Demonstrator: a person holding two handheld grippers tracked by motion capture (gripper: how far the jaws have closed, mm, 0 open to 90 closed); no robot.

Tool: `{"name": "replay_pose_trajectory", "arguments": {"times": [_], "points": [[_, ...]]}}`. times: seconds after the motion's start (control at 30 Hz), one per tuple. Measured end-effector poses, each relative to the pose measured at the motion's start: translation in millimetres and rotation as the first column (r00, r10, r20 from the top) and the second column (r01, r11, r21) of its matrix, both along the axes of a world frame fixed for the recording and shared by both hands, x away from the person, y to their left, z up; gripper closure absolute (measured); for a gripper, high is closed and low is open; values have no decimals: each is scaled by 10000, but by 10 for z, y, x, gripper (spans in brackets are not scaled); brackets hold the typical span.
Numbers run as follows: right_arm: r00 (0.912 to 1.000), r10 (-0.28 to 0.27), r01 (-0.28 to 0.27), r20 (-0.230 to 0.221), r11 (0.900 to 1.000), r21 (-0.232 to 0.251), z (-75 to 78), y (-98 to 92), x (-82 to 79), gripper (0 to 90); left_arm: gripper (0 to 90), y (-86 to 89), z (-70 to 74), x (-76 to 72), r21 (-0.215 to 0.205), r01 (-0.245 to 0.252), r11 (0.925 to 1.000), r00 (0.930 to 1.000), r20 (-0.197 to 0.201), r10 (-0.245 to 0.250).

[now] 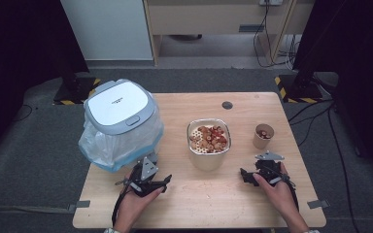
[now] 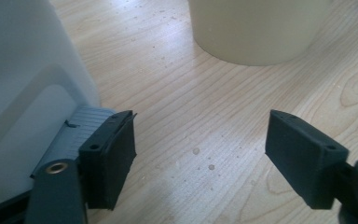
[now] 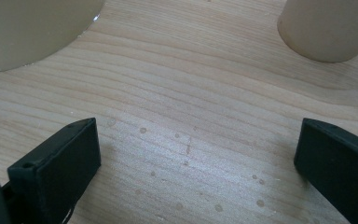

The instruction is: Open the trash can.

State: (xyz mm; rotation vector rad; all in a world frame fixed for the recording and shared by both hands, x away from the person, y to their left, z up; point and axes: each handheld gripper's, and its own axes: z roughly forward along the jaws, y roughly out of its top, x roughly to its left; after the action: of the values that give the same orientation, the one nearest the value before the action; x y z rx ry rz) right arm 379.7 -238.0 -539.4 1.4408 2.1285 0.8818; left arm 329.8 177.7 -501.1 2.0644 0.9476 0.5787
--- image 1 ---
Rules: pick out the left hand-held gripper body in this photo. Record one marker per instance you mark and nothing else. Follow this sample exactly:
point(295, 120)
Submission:
point(149, 168)

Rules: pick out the dark curtain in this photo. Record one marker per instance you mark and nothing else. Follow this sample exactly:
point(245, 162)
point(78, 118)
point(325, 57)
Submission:
point(19, 58)
point(356, 64)

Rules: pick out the trash bin with plastic bag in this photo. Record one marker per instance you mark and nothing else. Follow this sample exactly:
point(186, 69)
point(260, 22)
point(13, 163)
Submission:
point(119, 147)

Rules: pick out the beige plastic container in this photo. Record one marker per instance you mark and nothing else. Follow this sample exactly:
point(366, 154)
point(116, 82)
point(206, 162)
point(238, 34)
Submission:
point(207, 161)

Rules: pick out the grey tape strip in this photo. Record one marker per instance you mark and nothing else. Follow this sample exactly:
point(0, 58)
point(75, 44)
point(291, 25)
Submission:
point(79, 205)
point(318, 204)

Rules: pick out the white power strip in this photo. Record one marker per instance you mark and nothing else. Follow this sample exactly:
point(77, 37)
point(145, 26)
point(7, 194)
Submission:
point(271, 2)

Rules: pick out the dark flat object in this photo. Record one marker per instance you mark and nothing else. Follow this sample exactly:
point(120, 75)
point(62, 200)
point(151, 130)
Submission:
point(185, 37)

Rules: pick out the person's right hand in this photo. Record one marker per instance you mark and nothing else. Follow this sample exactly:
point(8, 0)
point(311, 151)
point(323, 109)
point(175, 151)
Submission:
point(281, 194)

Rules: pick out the round dark table grommet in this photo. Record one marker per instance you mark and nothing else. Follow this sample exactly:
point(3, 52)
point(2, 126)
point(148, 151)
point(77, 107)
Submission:
point(227, 105)

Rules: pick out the light wooden desk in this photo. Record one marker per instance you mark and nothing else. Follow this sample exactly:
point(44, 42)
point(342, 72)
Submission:
point(207, 19)

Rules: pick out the brown paper cup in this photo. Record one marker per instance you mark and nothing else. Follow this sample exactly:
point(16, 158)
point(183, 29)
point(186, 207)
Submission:
point(259, 142)

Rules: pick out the black stand with striped base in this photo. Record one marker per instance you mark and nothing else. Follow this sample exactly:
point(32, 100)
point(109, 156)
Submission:
point(74, 87)
point(301, 87)

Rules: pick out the metal perforated strainer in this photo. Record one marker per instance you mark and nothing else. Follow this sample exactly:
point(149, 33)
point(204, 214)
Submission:
point(194, 124)

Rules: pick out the white cabinet panel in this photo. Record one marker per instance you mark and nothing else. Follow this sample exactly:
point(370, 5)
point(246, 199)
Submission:
point(107, 29)

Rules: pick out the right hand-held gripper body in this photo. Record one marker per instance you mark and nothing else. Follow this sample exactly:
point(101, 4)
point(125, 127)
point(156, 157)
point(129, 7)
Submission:
point(268, 168)

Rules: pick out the white grey lidded trash bin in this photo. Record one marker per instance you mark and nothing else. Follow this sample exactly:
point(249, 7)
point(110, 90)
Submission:
point(118, 103)

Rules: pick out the person's left hand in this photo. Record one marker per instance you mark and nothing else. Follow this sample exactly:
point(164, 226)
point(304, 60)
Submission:
point(131, 205)

